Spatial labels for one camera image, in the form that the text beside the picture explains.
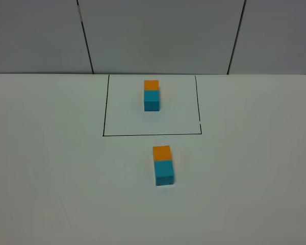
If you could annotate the blue template cube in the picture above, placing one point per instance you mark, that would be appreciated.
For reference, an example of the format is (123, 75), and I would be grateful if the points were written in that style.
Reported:
(151, 100)

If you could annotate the orange template cube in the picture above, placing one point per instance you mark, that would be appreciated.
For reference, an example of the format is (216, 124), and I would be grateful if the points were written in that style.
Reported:
(151, 85)

